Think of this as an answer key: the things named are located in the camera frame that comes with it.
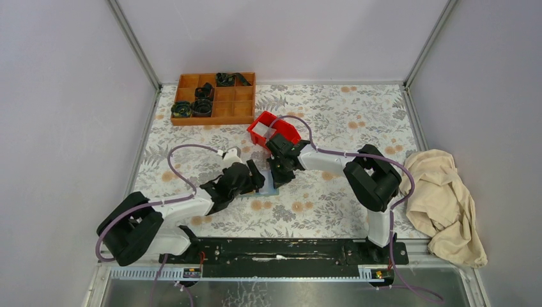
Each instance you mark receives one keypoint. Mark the orange compartment tray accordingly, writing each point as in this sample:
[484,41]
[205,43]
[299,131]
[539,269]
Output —
[214,99]

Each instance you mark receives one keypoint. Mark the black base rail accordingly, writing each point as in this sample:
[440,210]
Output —
[287,258]

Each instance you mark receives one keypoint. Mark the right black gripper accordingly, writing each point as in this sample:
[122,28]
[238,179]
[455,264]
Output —
[278,180]

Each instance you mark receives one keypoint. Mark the green card holder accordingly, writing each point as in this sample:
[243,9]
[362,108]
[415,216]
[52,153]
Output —
[268,188]

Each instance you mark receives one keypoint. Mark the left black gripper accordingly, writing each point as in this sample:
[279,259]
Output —
[255,181]

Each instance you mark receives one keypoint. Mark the aluminium frame post right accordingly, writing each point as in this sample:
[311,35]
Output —
[437,28]

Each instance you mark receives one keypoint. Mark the aluminium frame post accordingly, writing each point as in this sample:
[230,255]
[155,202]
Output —
[128,32]
[437,28]

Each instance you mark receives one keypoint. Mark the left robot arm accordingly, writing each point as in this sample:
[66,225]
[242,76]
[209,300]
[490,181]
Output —
[139,227]

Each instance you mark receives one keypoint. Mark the stack of credit cards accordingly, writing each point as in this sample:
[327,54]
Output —
[263,130]

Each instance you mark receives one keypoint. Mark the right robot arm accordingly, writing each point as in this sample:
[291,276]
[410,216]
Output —
[372,177]

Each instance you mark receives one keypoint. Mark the aluminium frame post left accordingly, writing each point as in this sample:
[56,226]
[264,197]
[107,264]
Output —
[128,32]

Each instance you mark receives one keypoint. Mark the beige crumpled cloth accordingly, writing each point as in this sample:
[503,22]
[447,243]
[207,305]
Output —
[441,207]

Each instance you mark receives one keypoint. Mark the red plastic bin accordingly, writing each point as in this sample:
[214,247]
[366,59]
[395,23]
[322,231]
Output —
[282,127]

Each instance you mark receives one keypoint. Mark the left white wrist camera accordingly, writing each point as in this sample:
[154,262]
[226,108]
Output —
[230,156]

